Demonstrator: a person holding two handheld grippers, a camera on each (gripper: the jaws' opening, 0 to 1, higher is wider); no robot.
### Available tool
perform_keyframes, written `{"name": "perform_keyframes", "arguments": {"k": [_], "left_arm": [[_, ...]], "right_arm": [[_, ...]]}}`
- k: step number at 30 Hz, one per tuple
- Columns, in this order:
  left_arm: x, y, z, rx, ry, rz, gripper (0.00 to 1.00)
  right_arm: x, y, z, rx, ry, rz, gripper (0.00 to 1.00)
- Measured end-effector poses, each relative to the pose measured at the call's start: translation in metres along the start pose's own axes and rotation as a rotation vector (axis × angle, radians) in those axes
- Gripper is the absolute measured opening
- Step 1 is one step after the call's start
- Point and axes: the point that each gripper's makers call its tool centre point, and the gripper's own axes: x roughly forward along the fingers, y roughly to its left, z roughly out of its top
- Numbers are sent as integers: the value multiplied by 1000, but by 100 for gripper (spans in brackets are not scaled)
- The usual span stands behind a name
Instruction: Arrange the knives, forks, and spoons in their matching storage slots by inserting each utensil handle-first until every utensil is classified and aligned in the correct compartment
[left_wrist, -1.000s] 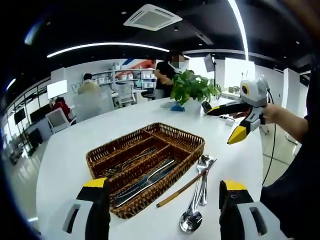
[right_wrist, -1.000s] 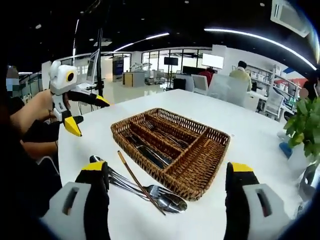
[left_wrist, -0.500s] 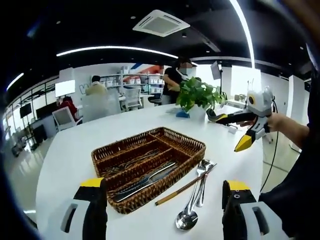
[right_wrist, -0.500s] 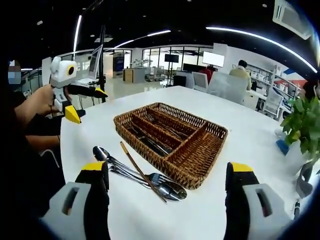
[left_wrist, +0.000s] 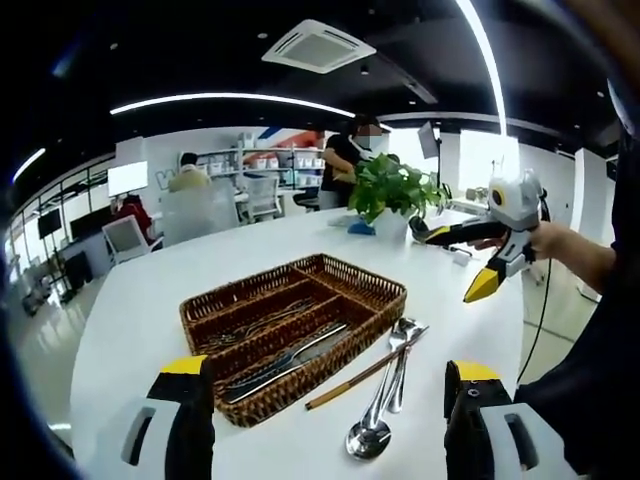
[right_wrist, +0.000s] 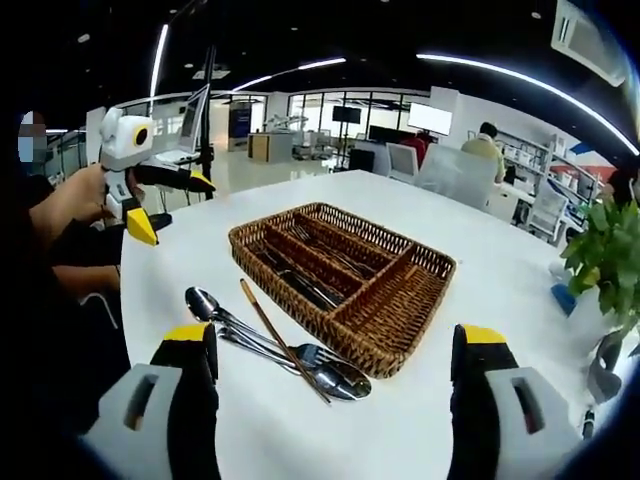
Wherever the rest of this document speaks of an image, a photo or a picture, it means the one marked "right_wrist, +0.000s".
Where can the black monitor on stand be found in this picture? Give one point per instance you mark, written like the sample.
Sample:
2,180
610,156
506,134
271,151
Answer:
346,113

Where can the white wall screen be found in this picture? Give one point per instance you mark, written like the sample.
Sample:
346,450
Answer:
430,118

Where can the white storage shelf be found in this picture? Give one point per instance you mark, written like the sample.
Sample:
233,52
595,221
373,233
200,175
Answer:
560,160

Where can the white ceiling air vent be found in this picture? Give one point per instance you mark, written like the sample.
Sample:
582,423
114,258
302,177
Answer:
590,35

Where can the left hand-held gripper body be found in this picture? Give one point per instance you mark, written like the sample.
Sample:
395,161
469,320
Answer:
122,150

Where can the silver fork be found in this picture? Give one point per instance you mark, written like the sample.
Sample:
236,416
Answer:
315,356
300,234

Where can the small white office chair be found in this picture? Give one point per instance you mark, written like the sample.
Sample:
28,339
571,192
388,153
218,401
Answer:
402,160

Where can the blue standing display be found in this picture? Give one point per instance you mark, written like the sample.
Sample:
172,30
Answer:
239,125

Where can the tilted white monitor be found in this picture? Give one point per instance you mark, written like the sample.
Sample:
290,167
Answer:
192,120

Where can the green potted plant white pot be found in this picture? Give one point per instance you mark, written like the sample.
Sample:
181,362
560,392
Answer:
607,250

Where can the person's left hand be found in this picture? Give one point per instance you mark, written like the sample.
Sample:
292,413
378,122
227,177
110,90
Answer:
87,192

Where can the wooden side cabinet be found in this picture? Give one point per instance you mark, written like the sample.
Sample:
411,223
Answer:
267,147

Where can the black tripod stand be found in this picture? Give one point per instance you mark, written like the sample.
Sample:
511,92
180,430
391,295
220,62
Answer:
206,125

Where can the small blue packet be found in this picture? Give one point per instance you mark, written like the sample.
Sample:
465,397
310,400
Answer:
564,300

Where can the translucent white office chair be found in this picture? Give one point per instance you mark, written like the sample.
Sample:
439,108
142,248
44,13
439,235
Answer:
452,175

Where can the black desk monitor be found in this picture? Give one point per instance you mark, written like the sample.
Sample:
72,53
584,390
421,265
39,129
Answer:
387,134

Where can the dark grey curved object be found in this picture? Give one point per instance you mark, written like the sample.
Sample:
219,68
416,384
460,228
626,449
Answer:
605,370

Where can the brown wooden chopstick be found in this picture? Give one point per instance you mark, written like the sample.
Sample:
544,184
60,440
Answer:
280,335

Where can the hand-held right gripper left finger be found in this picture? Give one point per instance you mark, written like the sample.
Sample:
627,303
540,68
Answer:
192,400

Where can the white mesh office chair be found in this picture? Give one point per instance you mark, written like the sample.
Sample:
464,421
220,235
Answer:
549,205

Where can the person's leg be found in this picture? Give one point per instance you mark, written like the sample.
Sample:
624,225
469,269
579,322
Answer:
85,275

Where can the person's black clothing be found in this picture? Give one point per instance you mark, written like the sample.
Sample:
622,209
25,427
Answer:
40,325

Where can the brown wicker storage tray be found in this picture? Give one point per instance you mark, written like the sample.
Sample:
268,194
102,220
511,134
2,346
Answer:
390,320

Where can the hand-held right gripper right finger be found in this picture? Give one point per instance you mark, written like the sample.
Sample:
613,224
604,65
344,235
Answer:
477,410

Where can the long ceiling light strip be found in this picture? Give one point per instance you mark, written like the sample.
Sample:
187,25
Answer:
525,80

